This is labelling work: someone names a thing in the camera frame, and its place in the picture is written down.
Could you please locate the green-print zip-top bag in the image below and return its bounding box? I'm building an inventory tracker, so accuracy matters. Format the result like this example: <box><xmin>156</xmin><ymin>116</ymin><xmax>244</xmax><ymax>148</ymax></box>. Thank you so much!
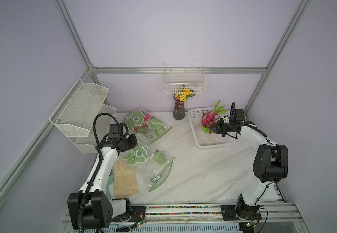
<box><xmin>121</xmin><ymin>143</ymin><xmax>175</xmax><ymax>192</ymax></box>
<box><xmin>123</xmin><ymin>108</ymin><xmax>172</xmax><ymax>143</ymax></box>

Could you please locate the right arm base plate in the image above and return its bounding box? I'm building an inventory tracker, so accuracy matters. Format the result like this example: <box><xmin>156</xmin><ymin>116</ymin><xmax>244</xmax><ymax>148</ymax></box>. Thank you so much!
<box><xmin>221</xmin><ymin>205</ymin><xmax>262</xmax><ymax>220</ymax></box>

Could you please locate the aluminium frame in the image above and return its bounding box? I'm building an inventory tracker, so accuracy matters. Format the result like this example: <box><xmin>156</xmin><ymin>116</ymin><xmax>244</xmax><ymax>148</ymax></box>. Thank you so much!
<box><xmin>0</xmin><ymin>1</ymin><xmax>311</xmax><ymax>210</ymax></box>

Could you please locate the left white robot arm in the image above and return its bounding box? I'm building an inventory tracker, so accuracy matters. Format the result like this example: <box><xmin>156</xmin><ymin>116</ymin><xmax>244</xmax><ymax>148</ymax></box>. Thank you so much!
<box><xmin>67</xmin><ymin>113</ymin><xmax>138</xmax><ymax>233</ymax></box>

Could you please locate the pink dragon fruit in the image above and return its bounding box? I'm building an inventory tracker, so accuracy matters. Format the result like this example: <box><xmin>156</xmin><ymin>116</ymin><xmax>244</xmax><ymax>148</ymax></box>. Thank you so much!
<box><xmin>201</xmin><ymin>101</ymin><xmax>227</xmax><ymax>128</ymax></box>
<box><xmin>201</xmin><ymin>125</ymin><xmax>218</xmax><ymax>134</ymax></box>

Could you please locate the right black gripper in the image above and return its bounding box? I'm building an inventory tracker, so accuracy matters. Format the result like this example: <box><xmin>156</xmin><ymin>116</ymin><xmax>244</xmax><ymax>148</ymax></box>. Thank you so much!
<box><xmin>208</xmin><ymin>118</ymin><xmax>235</xmax><ymax>137</ymax></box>

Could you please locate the white wire wall basket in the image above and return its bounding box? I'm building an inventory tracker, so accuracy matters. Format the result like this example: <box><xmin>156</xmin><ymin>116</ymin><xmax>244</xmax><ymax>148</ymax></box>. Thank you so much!
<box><xmin>163</xmin><ymin>63</ymin><xmax>207</xmax><ymax>94</ymax></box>

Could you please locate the white two-tier mesh shelf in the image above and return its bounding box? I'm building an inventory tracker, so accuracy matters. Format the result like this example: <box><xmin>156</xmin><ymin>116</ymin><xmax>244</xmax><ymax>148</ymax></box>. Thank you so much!
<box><xmin>49</xmin><ymin>79</ymin><xmax>117</xmax><ymax>154</ymax></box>

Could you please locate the yellow flower bouquet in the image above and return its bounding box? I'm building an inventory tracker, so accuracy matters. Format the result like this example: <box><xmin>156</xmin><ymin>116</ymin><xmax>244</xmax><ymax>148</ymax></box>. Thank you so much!
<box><xmin>173</xmin><ymin>87</ymin><xmax>196</xmax><ymax>103</ymax></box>

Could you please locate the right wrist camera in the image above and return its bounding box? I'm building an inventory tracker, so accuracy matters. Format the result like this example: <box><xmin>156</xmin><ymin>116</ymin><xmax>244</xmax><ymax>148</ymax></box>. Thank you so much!
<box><xmin>222</xmin><ymin>116</ymin><xmax>230</xmax><ymax>124</ymax></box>

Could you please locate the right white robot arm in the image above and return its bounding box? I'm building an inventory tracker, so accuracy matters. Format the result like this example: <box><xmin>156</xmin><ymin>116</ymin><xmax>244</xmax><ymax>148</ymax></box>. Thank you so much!
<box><xmin>210</xmin><ymin>102</ymin><xmax>288</xmax><ymax>222</ymax></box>

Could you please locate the dark purple glass vase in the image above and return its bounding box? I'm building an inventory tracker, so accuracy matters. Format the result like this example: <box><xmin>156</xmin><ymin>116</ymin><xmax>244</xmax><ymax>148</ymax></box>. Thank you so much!
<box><xmin>173</xmin><ymin>95</ymin><xmax>186</xmax><ymax>120</ymax></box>

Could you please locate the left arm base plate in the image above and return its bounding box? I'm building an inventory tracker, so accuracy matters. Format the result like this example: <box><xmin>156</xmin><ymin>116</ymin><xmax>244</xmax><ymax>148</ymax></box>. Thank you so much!
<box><xmin>112</xmin><ymin>206</ymin><xmax>146</xmax><ymax>222</ymax></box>

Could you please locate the white plastic basket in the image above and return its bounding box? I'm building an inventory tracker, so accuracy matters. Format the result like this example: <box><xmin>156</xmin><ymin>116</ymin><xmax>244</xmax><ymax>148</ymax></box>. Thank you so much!
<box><xmin>188</xmin><ymin>107</ymin><xmax>235</xmax><ymax>149</ymax></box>

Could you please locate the green scrub brush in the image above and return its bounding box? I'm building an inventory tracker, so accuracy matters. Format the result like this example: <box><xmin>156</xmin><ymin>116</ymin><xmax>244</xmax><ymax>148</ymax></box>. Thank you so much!
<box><xmin>105</xmin><ymin>171</ymin><xmax>114</xmax><ymax>200</ymax></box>

